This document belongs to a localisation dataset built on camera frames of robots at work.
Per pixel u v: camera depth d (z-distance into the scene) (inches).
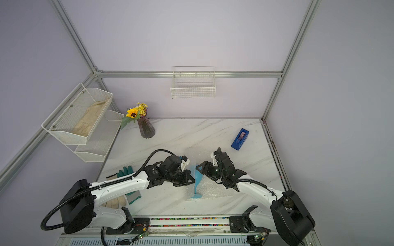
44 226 14.8
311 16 27.6
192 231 28.8
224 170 25.5
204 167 29.4
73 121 29.4
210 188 33.8
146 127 39.8
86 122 30.3
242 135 40.4
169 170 24.5
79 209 16.0
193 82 39.5
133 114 35.7
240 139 40.5
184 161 30.3
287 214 16.3
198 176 32.5
